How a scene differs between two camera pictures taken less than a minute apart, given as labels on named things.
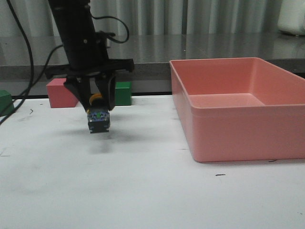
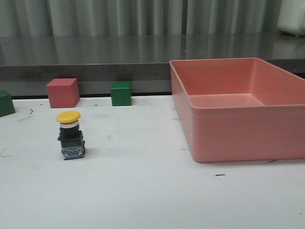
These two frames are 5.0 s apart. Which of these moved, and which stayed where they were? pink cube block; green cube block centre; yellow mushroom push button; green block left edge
Moved: yellow mushroom push button
Stayed: green cube block centre; green block left edge; pink cube block
